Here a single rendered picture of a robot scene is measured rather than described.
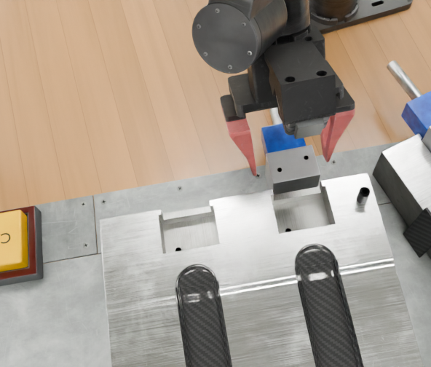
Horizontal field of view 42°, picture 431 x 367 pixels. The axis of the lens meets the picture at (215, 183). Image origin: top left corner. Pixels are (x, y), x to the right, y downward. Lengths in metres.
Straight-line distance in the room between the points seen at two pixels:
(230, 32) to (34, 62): 0.40
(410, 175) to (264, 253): 0.18
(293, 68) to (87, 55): 0.37
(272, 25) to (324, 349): 0.27
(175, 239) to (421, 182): 0.25
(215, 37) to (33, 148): 0.34
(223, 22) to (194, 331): 0.26
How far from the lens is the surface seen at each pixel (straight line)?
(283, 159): 0.60
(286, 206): 0.57
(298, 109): 0.46
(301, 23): 0.52
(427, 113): 0.63
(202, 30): 0.45
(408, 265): 0.63
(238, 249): 0.52
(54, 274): 0.65
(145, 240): 0.53
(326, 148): 0.60
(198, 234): 0.56
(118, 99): 0.72
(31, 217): 0.66
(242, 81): 0.57
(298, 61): 0.48
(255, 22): 0.44
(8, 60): 0.81
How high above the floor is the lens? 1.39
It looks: 65 degrees down
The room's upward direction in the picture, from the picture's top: 10 degrees counter-clockwise
